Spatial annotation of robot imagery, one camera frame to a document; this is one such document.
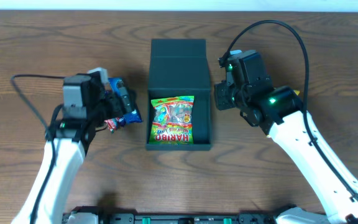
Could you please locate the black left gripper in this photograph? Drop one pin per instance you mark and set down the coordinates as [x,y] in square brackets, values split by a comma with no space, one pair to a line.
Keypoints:
[117,101]

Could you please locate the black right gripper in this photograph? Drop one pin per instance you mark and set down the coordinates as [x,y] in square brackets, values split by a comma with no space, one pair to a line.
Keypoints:
[223,94]

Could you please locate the blue Oreo cookie pack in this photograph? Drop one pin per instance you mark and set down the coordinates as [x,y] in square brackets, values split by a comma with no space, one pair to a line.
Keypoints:
[133,117]

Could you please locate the green Haribo gummy bag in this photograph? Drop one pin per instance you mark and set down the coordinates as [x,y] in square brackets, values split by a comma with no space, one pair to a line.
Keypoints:
[172,122]

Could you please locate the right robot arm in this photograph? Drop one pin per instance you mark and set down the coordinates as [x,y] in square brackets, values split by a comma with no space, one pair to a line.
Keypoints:
[277,112]

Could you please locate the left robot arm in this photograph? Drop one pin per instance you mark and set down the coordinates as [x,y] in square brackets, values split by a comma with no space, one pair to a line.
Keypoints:
[66,145]

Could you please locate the purple red candy bar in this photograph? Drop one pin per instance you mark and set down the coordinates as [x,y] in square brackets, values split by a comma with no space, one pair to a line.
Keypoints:
[120,121]

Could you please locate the green red snack bar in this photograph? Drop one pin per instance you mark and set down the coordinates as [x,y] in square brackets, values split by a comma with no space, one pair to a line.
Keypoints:
[112,124]

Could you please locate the dark green gift box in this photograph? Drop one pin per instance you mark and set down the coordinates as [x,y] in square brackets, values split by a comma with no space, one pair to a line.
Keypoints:
[179,67]

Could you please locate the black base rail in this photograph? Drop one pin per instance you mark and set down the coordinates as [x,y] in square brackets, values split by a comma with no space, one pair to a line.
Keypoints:
[96,215]

